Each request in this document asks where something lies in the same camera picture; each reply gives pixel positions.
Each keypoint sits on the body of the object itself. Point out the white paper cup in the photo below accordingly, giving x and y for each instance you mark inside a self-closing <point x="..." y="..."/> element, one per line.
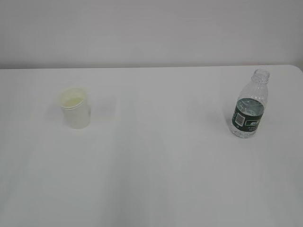
<point x="75" y="107"/>

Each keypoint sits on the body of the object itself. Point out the clear green-label water bottle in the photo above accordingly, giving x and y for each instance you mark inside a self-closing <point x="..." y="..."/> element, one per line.
<point x="250" y="105"/>

